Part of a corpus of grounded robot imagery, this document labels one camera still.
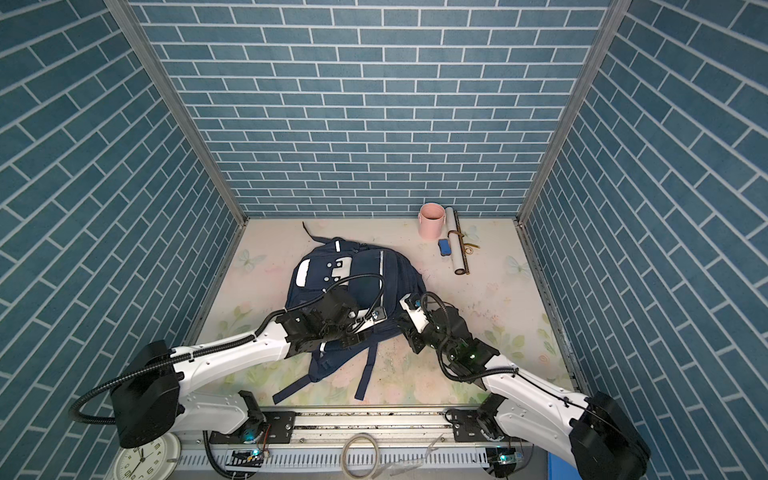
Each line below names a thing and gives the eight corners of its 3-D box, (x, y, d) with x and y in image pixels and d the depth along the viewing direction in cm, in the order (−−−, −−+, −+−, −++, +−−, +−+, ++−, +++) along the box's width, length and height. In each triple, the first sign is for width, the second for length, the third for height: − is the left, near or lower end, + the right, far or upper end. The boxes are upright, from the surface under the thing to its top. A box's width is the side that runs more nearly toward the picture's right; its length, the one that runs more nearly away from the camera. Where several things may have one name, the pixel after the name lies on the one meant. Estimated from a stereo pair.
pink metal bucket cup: (419, 241, 116) (421, 222, 108) (418, 221, 123) (420, 202, 115) (442, 242, 116) (446, 223, 108) (440, 221, 123) (443, 202, 115)
